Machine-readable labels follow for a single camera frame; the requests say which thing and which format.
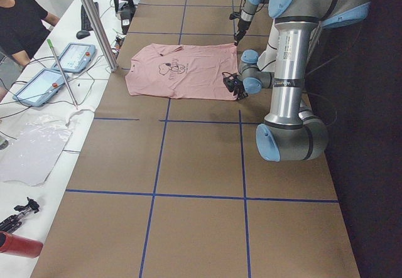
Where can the red cylinder bottle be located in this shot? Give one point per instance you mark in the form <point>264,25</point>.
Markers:
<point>20,246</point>

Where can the pink snoopy t-shirt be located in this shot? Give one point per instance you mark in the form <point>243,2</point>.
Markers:
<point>182,71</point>

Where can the upper blue teach pendant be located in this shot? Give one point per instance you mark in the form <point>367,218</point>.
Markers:
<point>76,56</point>

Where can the black keyboard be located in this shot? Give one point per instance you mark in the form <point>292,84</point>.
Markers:
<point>85,21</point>

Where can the black computer mouse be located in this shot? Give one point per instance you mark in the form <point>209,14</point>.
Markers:
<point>82,34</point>

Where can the blue teach pendant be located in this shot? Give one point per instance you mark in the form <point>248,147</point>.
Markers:
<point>76,56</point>
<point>42,87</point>

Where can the clear plastic bag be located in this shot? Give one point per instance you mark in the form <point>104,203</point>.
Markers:
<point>30,158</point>

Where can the aluminium frame post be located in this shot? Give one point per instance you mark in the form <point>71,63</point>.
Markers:
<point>100,33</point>

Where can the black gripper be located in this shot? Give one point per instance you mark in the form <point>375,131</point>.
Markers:
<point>241,27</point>
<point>242,95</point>

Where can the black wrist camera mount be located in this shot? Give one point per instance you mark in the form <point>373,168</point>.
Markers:
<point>229,80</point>
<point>235,15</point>

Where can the long metal grabber rod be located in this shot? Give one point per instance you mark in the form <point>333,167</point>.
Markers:
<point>78,108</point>

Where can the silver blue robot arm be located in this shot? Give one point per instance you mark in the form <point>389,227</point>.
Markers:
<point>245,15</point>
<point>290,131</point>

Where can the person in black shirt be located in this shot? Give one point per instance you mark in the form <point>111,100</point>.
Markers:
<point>22,29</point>

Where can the lower blue teach pendant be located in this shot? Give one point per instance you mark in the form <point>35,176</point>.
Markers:
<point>42,87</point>

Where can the black hand tool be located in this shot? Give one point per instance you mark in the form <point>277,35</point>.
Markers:
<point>13,222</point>

